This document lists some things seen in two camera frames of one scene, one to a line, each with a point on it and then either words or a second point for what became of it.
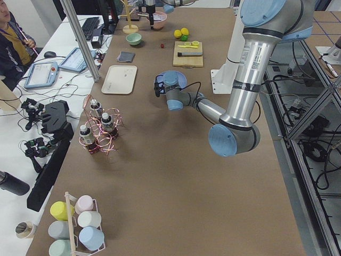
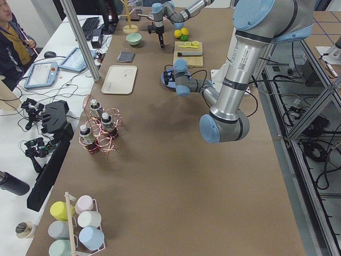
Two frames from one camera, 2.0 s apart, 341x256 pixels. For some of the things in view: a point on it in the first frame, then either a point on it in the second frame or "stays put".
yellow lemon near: x=177 y=33 stays put
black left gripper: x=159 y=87 → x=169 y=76
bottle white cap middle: x=107 y=122 stays put
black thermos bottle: x=11 y=184 stays put
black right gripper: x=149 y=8 → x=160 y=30
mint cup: x=61 y=247 stays put
